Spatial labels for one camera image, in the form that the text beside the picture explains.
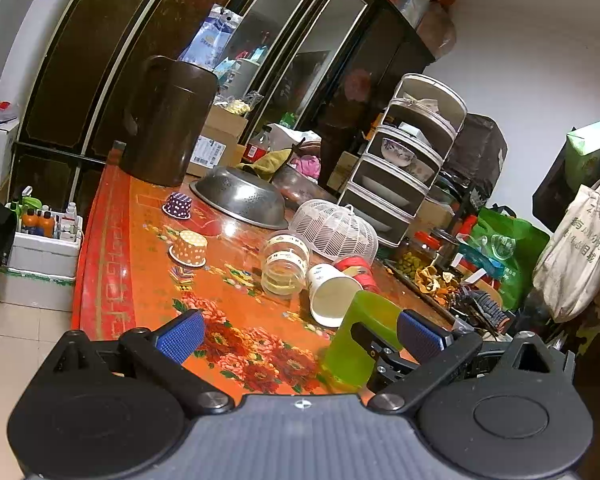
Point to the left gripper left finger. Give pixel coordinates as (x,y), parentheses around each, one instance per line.
(160,355)

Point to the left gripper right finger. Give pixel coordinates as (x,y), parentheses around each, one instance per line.
(442,357)

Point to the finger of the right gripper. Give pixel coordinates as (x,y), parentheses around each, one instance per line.
(379,350)

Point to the green plastic cup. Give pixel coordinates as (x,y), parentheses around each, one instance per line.
(368,326)

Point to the white paper cup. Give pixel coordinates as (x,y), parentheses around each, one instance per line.
(330,294)

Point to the black tray of dried peels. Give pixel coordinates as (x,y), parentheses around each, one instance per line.
(479,305)

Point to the red plastic jar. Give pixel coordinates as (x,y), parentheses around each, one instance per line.
(358,268)

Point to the red lid pickle jar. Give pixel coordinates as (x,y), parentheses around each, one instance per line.
(416,253)

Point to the orange polka dot cupcake liner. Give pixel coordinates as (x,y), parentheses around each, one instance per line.
(189,249)

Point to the green shopping bag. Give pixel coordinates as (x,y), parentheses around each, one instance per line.
(513,242)

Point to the white mesh food cover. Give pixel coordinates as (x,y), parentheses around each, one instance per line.
(335,232)

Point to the clear plastic jar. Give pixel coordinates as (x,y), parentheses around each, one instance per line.
(285,258)

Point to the white foam box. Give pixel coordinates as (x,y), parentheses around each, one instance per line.
(40,271)

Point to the beige canvas tote bag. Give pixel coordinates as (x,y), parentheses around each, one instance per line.
(567,275)

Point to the purple polka dot cupcake liner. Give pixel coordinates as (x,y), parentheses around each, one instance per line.
(178,206)

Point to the white tiered dish rack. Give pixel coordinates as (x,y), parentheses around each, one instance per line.
(396,172)

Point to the steel colander bowl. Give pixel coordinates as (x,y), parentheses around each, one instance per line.
(242,196)

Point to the large steel basin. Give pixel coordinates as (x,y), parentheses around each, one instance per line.
(297,189)

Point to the black bag on shelf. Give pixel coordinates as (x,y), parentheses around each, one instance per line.
(477,157)

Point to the cardboard box with label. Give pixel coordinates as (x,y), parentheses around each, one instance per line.
(218,144)

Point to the red label soda bottle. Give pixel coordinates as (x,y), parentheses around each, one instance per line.
(258,145)

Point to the dark brown pitcher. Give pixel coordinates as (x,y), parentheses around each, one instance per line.
(164,117)

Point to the dark wooden wardrobe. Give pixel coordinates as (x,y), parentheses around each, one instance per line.
(329,66)

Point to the blue white snack bag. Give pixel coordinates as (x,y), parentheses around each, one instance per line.
(211,38)

